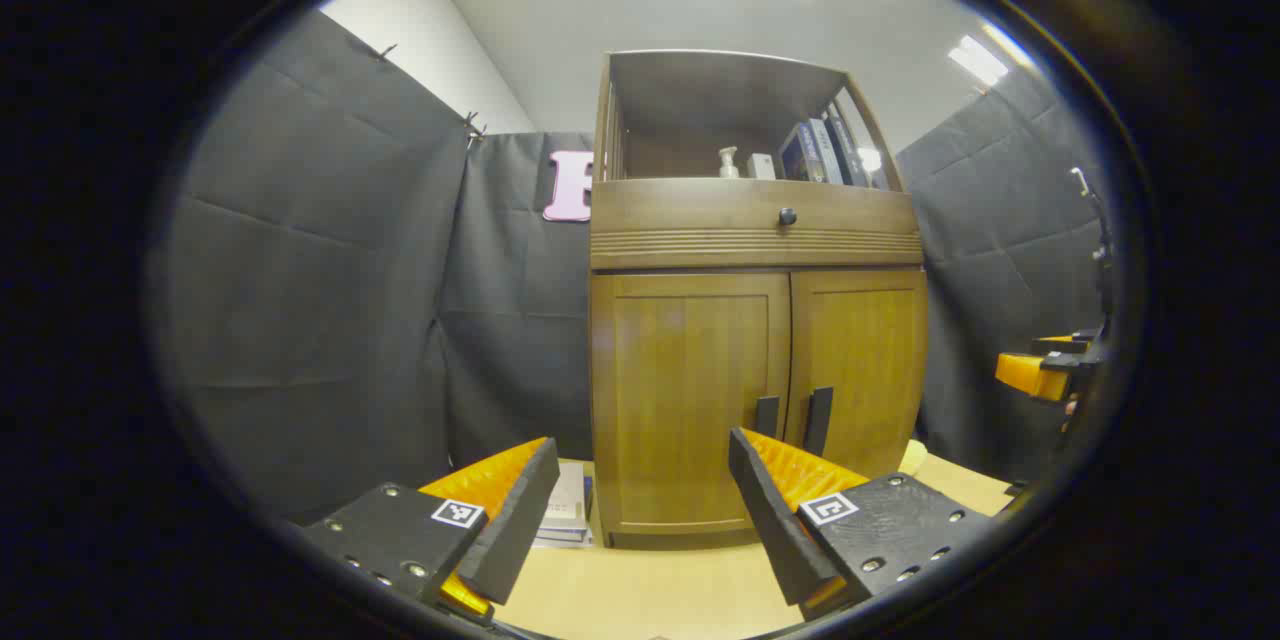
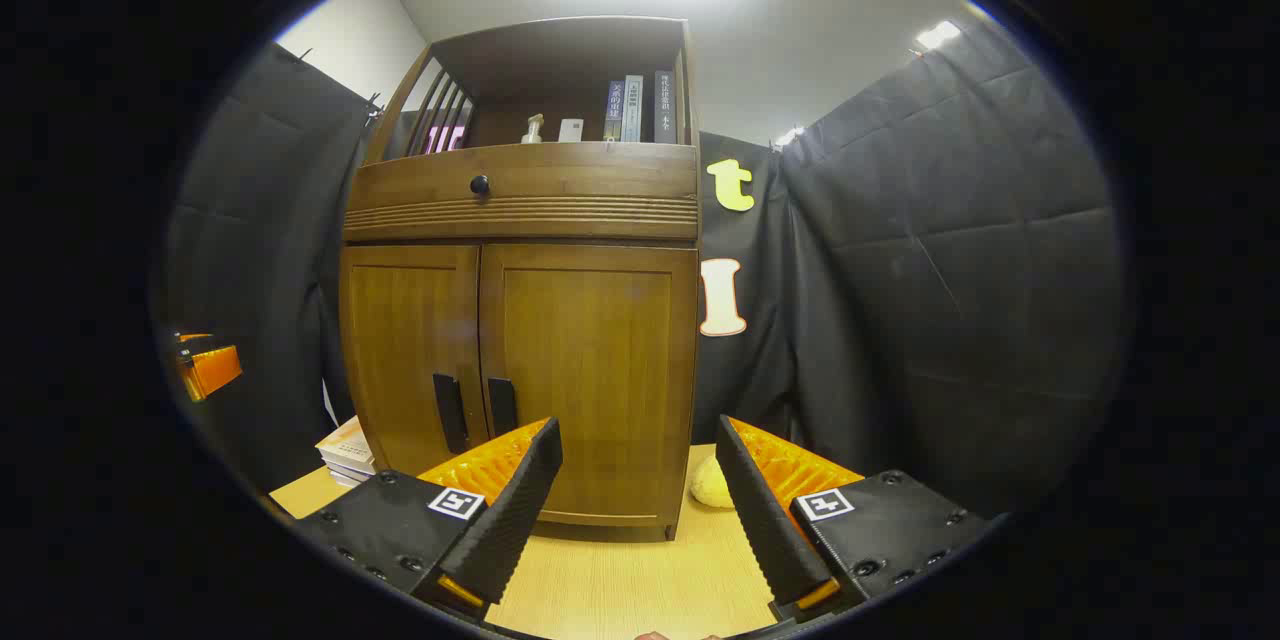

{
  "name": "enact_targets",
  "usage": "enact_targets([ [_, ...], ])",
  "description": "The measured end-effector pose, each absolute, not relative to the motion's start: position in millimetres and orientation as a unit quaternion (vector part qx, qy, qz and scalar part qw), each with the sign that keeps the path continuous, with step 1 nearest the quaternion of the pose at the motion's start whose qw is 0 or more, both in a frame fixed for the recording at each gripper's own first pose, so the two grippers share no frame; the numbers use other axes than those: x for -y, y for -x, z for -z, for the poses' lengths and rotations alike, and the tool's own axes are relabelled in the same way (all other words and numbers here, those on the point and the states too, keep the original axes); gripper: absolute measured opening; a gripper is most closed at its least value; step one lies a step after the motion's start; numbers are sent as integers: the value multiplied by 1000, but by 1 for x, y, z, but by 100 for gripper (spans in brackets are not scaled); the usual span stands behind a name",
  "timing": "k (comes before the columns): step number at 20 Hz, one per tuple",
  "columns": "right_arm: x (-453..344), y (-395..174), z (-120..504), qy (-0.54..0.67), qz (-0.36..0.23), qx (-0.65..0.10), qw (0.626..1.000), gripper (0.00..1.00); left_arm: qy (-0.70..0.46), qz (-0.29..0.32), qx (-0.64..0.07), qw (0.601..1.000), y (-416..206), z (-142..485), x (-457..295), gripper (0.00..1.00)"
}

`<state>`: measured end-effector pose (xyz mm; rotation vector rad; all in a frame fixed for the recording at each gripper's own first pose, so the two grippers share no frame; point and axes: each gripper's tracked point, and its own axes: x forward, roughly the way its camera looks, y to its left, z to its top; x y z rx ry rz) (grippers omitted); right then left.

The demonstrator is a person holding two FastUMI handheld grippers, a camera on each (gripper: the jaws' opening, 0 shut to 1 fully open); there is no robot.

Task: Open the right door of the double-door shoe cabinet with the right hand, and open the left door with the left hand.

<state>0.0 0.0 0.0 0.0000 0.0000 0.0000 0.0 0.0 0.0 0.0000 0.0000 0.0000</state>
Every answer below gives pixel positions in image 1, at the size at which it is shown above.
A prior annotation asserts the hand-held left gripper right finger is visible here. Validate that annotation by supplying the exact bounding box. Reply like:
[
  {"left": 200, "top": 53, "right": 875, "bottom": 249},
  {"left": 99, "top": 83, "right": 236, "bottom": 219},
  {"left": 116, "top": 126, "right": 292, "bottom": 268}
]
[{"left": 728, "top": 426, "right": 991, "bottom": 621}]

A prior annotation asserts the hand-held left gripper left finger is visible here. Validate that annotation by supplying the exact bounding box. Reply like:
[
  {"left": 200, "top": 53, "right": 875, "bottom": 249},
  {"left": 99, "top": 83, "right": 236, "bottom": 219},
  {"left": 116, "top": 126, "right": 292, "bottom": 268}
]
[{"left": 300, "top": 437, "right": 561, "bottom": 621}]

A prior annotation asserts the wooden shoe cabinet door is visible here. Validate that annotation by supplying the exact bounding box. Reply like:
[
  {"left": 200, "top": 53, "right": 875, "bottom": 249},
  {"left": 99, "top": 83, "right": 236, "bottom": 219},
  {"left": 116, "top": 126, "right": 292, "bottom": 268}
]
[
  {"left": 590, "top": 270, "right": 793, "bottom": 536},
  {"left": 785, "top": 267, "right": 929, "bottom": 481}
]

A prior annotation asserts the wooden double-door shoe cabinet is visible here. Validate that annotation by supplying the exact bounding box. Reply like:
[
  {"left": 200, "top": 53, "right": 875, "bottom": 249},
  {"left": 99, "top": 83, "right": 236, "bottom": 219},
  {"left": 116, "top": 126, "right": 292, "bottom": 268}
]
[{"left": 588, "top": 50, "right": 929, "bottom": 551}]

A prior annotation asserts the beige cover book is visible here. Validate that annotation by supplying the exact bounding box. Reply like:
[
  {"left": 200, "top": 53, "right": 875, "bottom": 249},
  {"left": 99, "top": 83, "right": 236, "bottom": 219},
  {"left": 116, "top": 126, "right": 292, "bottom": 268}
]
[{"left": 545, "top": 462, "right": 589, "bottom": 527}]

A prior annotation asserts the small ceiling light panel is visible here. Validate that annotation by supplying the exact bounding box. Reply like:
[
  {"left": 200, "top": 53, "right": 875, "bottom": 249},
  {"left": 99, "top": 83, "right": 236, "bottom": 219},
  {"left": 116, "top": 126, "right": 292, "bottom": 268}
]
[{"left": 948, "top": 35, "right": 1009, "bottom": 87}]

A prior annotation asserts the black backdrop cloth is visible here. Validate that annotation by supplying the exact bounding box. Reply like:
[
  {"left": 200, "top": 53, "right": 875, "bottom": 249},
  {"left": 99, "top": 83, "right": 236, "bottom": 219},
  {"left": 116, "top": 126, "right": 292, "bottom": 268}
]
[{"left": 150, "top": 10, "right": 1111, "bottom": 521}]

